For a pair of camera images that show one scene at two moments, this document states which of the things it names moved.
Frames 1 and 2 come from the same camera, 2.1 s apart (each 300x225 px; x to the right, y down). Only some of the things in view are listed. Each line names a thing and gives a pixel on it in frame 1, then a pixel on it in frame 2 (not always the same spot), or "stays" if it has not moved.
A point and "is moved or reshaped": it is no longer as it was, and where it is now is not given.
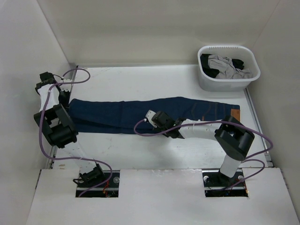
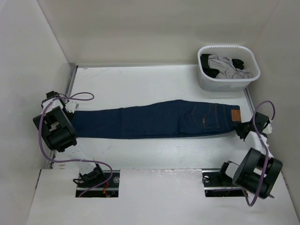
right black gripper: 157,128 to 238,127
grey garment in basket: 227,69 stays
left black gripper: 66,103 to 71,115
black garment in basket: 213,72 stays
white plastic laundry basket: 209,83 stays
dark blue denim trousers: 100,116 is moved or reshaped
